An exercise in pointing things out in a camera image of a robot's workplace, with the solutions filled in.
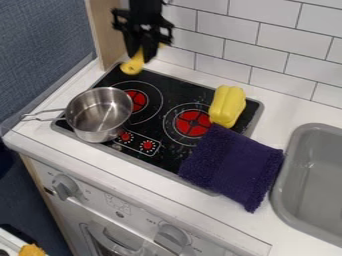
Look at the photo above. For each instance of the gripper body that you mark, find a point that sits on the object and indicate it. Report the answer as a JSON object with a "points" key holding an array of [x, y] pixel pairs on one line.
{"points": [[143, 25]]}

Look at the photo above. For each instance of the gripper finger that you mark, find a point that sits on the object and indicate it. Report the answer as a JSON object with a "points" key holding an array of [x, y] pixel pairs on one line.
{"points": [[132, 43], [151, 46]]}

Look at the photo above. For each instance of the yellow brush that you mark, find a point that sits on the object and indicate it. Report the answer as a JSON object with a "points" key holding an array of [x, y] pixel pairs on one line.
{"points": [[131, 68]]}

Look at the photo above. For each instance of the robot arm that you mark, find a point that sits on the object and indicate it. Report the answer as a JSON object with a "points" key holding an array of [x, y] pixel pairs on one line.
{"points": [[145, 7]]}

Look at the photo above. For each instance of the toy stove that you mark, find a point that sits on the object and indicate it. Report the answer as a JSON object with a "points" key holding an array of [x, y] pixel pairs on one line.
{"points": [[169, 100]]}

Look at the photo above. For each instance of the silver pot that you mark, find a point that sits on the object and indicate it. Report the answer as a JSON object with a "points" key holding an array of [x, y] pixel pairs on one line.
{"points": [[99, 113]]}

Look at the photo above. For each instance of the yellow toy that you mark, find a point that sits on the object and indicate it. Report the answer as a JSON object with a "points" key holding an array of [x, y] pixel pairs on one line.
{"points": [[227, 105]]}

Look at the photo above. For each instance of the purple cloth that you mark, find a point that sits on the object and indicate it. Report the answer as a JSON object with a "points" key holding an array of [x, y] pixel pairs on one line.
{"points": [[231, 166]]}

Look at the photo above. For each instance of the toy sink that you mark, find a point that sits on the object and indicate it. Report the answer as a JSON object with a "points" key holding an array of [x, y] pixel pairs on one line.
{"points": [[311, 186]]}

